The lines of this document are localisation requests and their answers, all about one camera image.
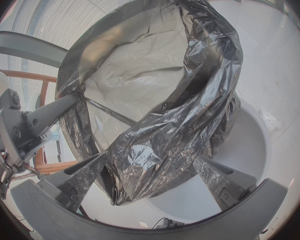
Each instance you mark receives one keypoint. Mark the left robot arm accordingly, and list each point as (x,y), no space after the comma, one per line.
(0,164)

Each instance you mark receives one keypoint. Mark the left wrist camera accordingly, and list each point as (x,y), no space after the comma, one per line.
(10,99)

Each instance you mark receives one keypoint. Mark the black plastic bag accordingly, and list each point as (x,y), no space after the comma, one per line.
(165,146)

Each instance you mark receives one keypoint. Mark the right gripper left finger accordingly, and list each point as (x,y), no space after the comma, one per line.
(82,179)

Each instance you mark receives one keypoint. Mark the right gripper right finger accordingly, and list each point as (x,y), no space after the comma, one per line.
(220,181)

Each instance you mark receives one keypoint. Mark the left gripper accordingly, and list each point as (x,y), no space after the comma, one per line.
(15,134)

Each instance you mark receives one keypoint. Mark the white trash bin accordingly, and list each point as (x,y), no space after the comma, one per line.
(250,146)

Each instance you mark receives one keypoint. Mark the white chair with wooden legs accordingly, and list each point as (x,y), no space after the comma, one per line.
(27,74)

